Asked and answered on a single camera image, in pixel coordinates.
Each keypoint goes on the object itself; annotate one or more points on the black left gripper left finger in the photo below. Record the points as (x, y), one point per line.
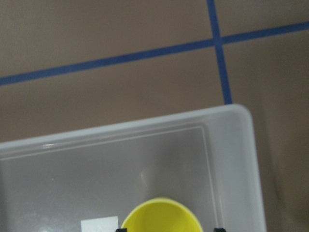
(121, 230)

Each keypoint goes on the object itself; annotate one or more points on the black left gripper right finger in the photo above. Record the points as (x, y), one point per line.
(219, 230)

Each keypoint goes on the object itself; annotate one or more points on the yellow plastic cup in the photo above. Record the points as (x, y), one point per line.
(161, 215)

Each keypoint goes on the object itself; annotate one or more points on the clear plastic bin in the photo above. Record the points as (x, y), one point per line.
(204, 159)

